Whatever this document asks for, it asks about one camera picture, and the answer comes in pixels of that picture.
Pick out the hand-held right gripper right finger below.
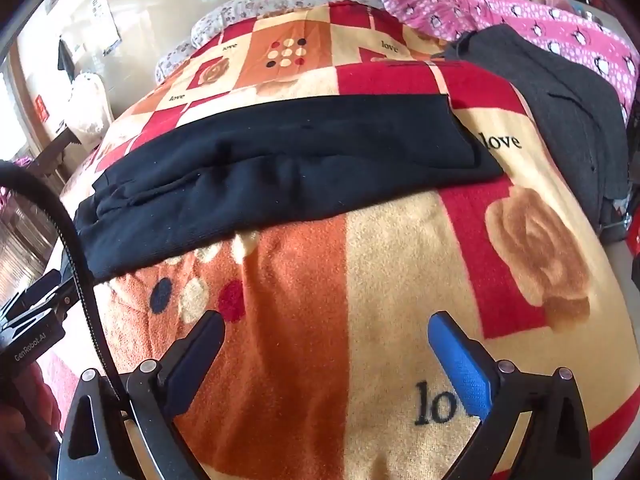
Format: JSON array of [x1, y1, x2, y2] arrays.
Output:
[[427, 311, 594, 480]]

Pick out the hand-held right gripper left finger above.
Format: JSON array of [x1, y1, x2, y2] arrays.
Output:
[[56, 310, 227, 480]]

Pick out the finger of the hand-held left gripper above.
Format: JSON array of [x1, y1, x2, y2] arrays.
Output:
[[42, 259, 85, 313]]

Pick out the black pants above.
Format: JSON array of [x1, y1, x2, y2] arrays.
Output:
[[74, 94, 505, 283]]

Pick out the printed checkered blanket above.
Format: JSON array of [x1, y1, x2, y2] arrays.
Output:
[[45, 1, 633, 480]]

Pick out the dark wooden table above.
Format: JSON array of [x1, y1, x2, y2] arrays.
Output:
[[30, 120, 83, 176]]

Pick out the window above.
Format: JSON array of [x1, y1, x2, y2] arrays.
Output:
[[0, 72, 28, 158]]

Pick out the dark hanging garment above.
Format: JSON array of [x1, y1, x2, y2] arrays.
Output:
[[56, 37, 76, 73]]

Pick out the dark grey garment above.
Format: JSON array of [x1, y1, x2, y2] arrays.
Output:
[[442, 24, 631, 233]]

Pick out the pink penguin blanket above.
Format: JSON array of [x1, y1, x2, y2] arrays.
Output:
[[360, 0, 640, 121]]

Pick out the black cable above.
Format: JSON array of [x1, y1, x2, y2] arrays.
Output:
[[0, 160, 126, 407]]

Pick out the wall calendar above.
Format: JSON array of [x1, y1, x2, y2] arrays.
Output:
[[90, 0, 123, 56]]

